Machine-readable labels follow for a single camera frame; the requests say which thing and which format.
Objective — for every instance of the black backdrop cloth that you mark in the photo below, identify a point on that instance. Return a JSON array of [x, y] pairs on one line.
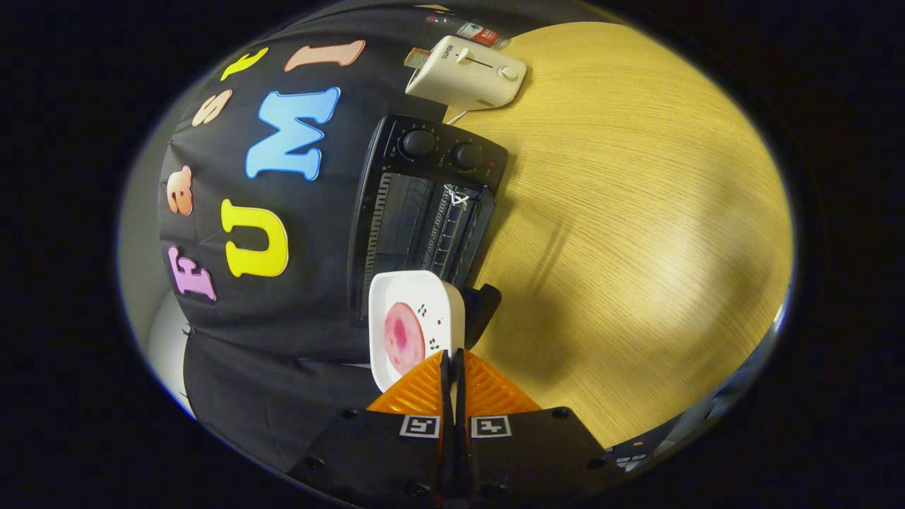
[[318, 297]]

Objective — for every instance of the clear plastic water bottle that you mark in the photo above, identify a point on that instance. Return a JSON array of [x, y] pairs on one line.
[[474, 32]]

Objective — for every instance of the white square plate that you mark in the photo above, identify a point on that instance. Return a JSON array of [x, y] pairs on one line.
[[413, 286]]

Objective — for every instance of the black toaster oven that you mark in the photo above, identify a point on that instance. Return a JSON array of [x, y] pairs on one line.
[[413, 226]]

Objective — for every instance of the white toaster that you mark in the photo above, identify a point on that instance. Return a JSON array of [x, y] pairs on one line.
[[459, 81]]

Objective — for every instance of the brown bread slice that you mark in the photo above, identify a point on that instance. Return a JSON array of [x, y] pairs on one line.
[[416, 57]]

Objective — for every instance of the pink round ham slice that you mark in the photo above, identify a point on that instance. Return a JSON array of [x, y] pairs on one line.
[[403, 339]]

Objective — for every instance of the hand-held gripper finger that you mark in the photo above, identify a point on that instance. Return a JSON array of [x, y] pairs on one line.
[[447, 452], [462, 452]]

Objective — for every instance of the dark device with small buttons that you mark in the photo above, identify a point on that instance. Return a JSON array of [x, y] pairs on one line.
[[633, 452]]

